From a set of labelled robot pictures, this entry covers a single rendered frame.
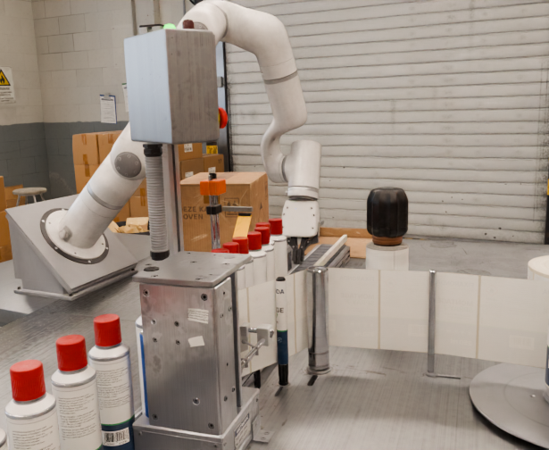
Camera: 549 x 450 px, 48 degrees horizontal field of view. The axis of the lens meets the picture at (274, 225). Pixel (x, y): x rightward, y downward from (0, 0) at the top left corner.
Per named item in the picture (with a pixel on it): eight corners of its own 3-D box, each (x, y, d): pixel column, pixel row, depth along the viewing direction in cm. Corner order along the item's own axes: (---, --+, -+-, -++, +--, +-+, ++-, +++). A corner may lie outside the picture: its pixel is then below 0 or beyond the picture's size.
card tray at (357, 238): (373, 259, 204) (373, 247, 203) (298, 254, 212) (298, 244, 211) (386, 239, 232) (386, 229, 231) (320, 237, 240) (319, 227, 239)
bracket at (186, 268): (212, 287, 73) (212, 279, 72) (131, 281, 76) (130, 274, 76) (252, 259, 85) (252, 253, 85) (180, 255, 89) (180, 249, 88)
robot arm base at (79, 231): (72, 267, 174) (105, 224, 166) (31, 219, 177) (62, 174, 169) (115, 251, 191) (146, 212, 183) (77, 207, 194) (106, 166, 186)
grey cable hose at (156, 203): (163, 262, 110) (156, 144, 106) (146, 261, 111) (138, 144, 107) (173, 256, 113) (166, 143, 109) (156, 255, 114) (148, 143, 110)
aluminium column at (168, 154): (180, 361, 127) (160, 23, 114) (162, 359, 128) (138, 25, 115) (190, 353, 131) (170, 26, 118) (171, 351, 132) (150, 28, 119)
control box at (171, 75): (171, 145, 103) (164, 27, 99) (129, 141, 117) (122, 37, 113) (222, 141, 109) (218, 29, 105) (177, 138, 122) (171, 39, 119)
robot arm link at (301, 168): (279, 187, 165) (310, 185, 161) (283, 139, 167) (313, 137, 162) (294, 193, 172) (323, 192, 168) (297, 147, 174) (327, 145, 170)
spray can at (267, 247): (280, 319, 135) (278, 228, 131) (259, 323, 133) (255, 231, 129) (270, 312, 140) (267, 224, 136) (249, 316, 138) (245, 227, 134)
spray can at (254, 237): (255, 332, 128) (252, 236, 124) (239, 326, 132) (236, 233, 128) (273, 325, 131) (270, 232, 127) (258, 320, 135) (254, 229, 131)
